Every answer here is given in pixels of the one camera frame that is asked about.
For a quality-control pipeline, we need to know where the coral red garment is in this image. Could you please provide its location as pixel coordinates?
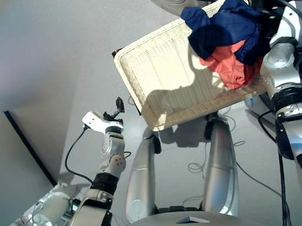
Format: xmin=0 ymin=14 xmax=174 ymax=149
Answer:
xmin=198 ymin=39 xmax=265 ymax=91

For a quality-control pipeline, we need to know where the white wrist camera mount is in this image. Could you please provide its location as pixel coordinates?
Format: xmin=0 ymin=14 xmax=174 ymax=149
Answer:
xmin=81 ymin=109 xmax=124 ymax=134
xmin=267 ymin=0 xmax=302 ymax=48

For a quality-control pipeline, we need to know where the pale woven laundry basket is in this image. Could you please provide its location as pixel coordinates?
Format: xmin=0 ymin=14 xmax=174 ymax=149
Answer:
xmin=111 ymin=0 xmax=274 ymax=134

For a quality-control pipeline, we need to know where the silver robot torso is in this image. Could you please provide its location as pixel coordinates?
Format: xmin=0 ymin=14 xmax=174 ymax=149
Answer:
xmin=55 ymin=199 xmax=292 ymax=226

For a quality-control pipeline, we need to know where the silver robot leg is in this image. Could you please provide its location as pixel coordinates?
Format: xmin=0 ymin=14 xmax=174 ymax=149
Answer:
xmin=121 ymin=132 xmax=164 ymax=224
xmin=198 ymin=114 xmax=240 ymax=218

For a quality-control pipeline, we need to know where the thin grey floor cable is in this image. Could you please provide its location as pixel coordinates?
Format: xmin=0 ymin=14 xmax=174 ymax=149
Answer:
xmin=178 ymin=112 xmax=283 ymax=210

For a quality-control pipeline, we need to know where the navy blue garment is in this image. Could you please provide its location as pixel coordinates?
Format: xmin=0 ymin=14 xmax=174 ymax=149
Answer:
xmin=180 ymin=0 xmax=265 ymax=69

